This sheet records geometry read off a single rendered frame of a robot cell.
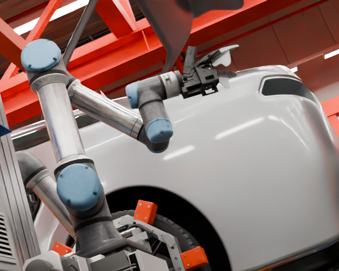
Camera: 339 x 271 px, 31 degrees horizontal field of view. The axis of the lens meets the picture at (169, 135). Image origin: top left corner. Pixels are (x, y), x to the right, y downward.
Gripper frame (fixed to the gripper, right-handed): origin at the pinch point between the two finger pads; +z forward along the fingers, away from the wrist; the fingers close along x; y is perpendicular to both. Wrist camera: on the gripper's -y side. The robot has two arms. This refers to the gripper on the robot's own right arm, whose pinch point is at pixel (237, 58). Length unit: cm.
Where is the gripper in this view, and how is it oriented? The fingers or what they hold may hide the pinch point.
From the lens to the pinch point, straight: 190.8
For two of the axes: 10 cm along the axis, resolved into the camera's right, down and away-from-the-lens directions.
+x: -0.5, -4.9, -8.7
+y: 3.1, 8.2, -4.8
